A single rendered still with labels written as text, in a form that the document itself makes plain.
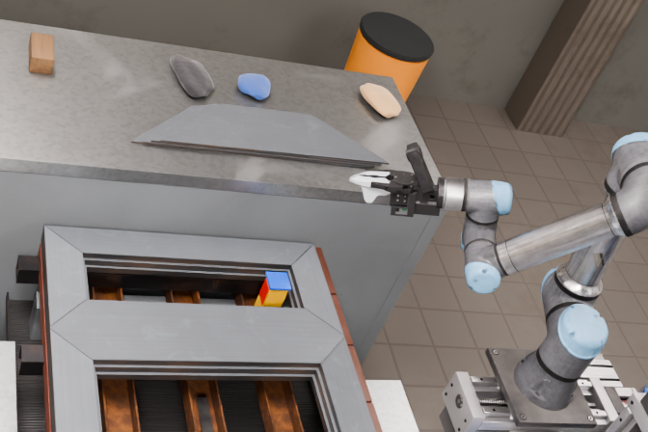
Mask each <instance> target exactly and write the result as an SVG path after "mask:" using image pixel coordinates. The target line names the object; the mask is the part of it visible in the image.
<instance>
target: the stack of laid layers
mask: <svg viewBox="0 0 648 432"><path fill-rule="evenodd" d="M40 242H41V259H42V276H43V295H44V312H45V331H46V348H47V366H48V384H49V402H50V419H51V432H56V420H55V403H54V387H53V370H52V354H51V337H50V321H49V304H48V287H47V271H46V254H45V238H44V227H43V231H42V236H41V240H40ZM83 259H84V270H85V280H86V290H87V299H86V300H90V297H89V288H88V278H87V272H98V273H117V274H136V275H154V276H173V277H192V278H210V279H230V280H248V281H265V279H266V275H265V272H266V271H268V272H285V273H287V276H288V278H289V282H290V285H291V291H288V292H287V294H286V300H287V303H288V306H289V307H290V308H302V309H304V305H303V302H302V299H301V295H300V292H299V289H298V285H297V283H296V280H295V277H294V273H293V270H292V267H291V265H281V264H266V263H250V262H233V261H217V260H200V259H184V258H167V257H151V256H119V255H103V254H86V253H83ZM93 361H94V380H95V390H96V401H97V410H98V421H99V431H100V432H102V426H101V415H100V406H99V396H98V386H97V379H124V380H239V381H310V383H311V387H312V390H313V394H314V397H315V401H316V404H317V408H318V411H319V415H320V417H321V420H322V424H323V427H324V431H325V432H341V430H340V427H339V424H338V418H337V415H336V411H335V408H334V405H333V401H332V398H331V396H330V392H329V389H328V386H327V382H326V379H325V376H324V372H323V369H322V366H321V364H299V363H240V362H181V361H122V360H93Z"/></svg>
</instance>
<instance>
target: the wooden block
mask: <svg viewBox="0 0 648 432"><path fill-rule="evenodd" d="M28 51H29V71H30V72H36V73H44V74H52V69H53V65H54V40H53V36H52V35H46V34H40V33H33V32H31V36H30V40H29V46H28Z"/></svg>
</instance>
